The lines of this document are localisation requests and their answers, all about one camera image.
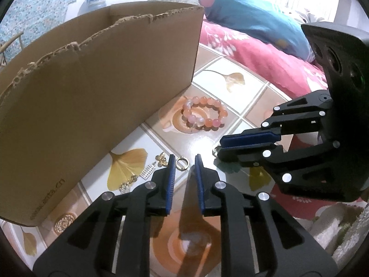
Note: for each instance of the blue pillow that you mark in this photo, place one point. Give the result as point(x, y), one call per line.
point(253, 17)

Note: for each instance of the wooden chair black seat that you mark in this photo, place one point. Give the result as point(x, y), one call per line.
point(11, 40)

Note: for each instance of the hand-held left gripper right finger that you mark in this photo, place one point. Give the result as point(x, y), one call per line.
point(199, 187)

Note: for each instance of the red floral blanket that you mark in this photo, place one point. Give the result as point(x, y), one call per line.
point(253, 57)

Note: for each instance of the blue water dispenser bottle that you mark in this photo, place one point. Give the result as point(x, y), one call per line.
point(95, 0)

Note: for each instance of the brown cardboard box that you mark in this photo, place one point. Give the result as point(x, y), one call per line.
point(101, 92)

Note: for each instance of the gold round filigree pendant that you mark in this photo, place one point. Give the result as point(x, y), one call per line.
point(64, 222)

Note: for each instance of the gold dangling charm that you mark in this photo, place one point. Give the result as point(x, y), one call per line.
point(126, 185)

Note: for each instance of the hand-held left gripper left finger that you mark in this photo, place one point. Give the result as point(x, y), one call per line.
point(171, 184)

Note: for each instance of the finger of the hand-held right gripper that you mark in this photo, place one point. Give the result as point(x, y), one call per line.
point(248, 139)
point(250, 154)

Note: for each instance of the silver abacus charm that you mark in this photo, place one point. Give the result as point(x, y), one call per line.
point(148, 171)

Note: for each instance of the teal patterned wall cloth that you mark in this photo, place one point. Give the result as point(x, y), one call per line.
point(37, 8)

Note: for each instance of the gold butterfly charm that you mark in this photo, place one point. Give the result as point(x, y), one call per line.
point(161, 159)

